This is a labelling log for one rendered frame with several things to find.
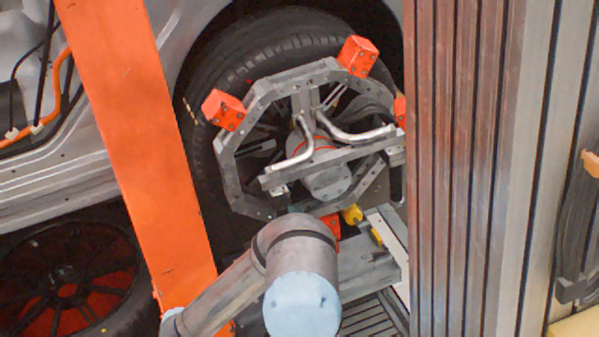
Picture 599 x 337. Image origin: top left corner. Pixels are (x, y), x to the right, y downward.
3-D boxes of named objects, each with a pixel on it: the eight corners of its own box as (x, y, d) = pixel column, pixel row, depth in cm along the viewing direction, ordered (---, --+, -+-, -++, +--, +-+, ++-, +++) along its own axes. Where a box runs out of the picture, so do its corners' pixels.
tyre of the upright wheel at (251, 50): (345, 168, 289) (387, 1, 251) (373, 210, 272) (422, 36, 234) (168, 188, 264) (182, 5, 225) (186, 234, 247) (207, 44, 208)
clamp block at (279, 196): (279, 183, 219) (277, 169, 215) (291, 204, 212) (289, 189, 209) (262, 189, 218) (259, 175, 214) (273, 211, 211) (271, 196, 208)
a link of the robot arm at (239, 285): (296, 172, 133) (146, 315, 159) (296, 219, 125) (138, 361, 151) (348, 203, 138) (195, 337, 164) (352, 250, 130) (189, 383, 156)
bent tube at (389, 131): (366, 98, 230) (364, 68, 223) (397, 136, 216) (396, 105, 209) (310, 117, 226) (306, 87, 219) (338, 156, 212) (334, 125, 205)
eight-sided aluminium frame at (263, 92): (388, 178, 262) (382, 38, 226) (397, 190, 258) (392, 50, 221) (233, 234, 252) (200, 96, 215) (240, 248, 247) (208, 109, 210)
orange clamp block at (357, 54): (354, 65, 230) (369, 39, 226) (365, 80, 224) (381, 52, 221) (334, 60, 226) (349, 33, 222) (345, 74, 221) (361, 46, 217)
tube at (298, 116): (303, 120, 226) (299, 90, 219) (330, 159, 212) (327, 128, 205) (245, 139, 222) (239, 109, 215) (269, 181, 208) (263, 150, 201)
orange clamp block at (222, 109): (239, 98, 222) (213, 87, 216) (248, 113, 216) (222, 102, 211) (226, 118, 224) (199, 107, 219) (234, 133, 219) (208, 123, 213)
